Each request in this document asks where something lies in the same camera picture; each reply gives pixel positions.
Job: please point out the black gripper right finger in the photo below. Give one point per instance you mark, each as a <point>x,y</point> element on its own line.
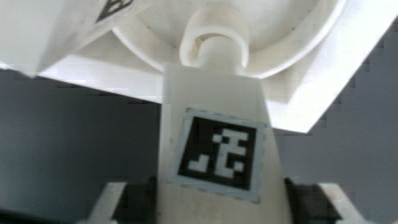
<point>321,205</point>

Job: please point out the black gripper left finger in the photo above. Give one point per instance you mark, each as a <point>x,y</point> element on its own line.
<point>127,204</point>

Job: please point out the white round stool seat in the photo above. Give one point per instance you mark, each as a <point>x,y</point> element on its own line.
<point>278,28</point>

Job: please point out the white stool leg with tags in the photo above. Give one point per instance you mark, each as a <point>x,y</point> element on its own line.
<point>49,27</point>

